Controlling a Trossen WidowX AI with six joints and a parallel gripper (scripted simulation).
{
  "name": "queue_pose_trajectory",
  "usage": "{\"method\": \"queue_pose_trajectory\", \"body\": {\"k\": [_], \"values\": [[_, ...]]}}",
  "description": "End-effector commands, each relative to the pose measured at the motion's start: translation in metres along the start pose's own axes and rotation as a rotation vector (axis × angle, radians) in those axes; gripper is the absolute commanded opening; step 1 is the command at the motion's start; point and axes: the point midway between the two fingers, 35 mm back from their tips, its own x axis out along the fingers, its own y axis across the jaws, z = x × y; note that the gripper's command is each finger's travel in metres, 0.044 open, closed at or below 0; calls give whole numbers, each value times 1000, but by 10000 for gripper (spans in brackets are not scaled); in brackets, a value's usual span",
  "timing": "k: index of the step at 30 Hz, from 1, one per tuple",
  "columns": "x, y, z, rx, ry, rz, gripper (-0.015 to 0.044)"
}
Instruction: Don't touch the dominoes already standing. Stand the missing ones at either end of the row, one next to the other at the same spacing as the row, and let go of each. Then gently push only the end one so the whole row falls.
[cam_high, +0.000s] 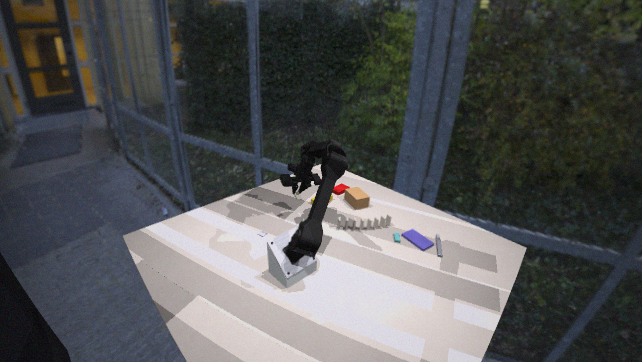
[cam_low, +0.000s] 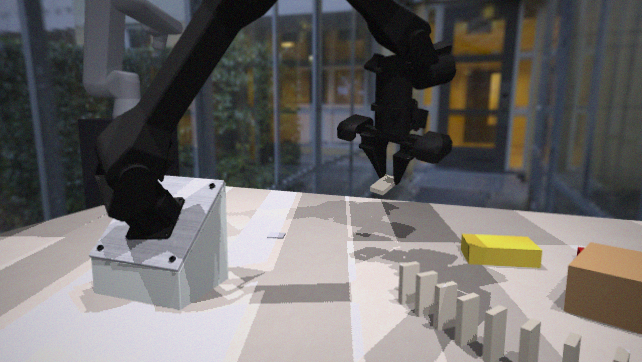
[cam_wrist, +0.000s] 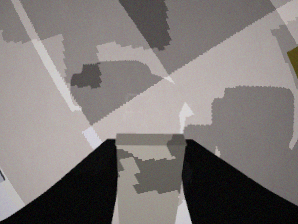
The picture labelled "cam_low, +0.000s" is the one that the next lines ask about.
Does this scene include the tan rectangular block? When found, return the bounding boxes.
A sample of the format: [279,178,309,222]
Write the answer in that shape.
[564,242,642,334]

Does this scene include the yellow flat block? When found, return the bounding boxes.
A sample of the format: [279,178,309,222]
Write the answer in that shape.
[461,234,542,268]

